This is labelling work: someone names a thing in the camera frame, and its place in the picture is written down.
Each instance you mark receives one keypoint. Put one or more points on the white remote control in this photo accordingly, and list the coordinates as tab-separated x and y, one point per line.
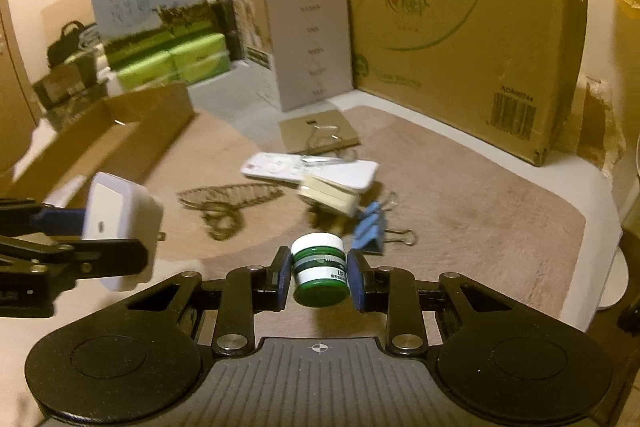
270	169

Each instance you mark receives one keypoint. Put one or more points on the white humidifier box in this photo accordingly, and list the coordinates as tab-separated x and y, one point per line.
310	47

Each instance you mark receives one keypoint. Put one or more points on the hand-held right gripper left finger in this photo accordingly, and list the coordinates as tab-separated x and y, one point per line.
284	278

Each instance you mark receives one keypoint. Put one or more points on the cream plug adapter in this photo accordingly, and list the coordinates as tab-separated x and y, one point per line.
325	202

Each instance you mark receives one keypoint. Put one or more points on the torn brown cardboard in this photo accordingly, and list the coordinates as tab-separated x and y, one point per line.
597	127

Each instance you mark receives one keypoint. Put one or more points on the green jar with white lid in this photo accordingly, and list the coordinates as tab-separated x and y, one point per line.
318	268

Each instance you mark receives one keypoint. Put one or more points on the white charger block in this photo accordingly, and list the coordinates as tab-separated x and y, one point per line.
120	212

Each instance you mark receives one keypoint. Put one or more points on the white round object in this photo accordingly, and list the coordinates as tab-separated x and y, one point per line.
612	279

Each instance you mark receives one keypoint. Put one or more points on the large brown cardboard box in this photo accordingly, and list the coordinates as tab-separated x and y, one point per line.
450	32

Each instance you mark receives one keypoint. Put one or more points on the green cow milk carton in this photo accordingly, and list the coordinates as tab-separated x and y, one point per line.
140	7

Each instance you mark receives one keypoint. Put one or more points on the silver metal clip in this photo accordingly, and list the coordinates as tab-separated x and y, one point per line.
330	158

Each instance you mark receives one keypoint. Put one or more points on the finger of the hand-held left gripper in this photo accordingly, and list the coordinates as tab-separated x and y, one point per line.
60	220
110	257

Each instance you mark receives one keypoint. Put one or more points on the shallow cardboard tray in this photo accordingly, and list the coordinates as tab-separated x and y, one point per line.
150	122

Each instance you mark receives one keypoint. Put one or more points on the flat cardboard piece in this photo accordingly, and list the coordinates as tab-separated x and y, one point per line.
295	134

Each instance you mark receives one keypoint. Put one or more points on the green tissue pack bundle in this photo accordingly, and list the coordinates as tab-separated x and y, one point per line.
195	57

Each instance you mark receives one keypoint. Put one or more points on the blue binder clip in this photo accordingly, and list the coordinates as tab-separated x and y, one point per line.
370	239
372	214

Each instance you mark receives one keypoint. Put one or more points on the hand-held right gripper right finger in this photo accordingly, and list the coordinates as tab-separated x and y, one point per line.
356	280

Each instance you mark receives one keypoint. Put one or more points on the black bag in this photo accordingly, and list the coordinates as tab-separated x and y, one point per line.
67	42

